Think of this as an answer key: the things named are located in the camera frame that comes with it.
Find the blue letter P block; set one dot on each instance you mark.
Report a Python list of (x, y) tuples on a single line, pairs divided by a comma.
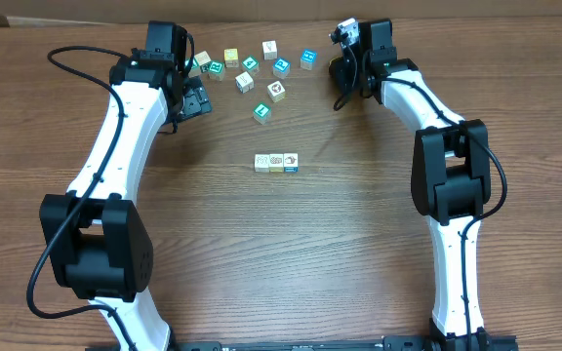
[(281, 68)]

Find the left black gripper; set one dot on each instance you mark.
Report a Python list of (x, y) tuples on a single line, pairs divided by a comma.
[(195, 97)]

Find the green letter R block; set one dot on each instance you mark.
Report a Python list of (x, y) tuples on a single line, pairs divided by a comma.
[(216, 70)]

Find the plain wooden block number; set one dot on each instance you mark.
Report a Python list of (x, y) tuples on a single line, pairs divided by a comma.
[(202, 61)]

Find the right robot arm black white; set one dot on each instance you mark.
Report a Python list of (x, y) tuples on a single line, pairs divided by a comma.
[(450, 181)]

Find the yellow top block left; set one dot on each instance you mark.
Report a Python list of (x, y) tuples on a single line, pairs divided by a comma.
[(231, 58)]

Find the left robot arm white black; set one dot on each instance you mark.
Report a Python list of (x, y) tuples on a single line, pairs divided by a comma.
[(95, 239)]

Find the blue block top right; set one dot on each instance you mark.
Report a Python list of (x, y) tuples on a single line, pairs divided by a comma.
[(308, 59)]

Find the green block far left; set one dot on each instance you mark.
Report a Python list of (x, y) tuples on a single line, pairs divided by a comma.
[(195, 69)]

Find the green letter L block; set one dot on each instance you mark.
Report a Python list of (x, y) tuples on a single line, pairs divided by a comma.
[(262, 113)]

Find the white block red picture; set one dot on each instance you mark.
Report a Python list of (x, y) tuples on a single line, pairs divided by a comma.
[(291, 162), (276, 91)]

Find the white block yellow side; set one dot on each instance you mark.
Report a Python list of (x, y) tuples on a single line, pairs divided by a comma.
[(276, 163)]

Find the green block number four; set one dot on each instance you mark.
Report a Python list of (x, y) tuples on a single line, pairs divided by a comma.
[(250, 65)]

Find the white block top centre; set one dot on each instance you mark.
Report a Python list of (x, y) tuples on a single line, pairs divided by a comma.
[(269, 49)]

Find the white engraved block blue side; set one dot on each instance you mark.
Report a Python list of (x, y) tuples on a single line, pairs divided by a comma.
[(262, 163)]

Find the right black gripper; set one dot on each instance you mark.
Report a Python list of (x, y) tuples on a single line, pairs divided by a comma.
[(341, 68)]

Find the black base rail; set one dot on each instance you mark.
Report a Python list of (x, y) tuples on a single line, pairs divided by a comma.
[(387, 343)]

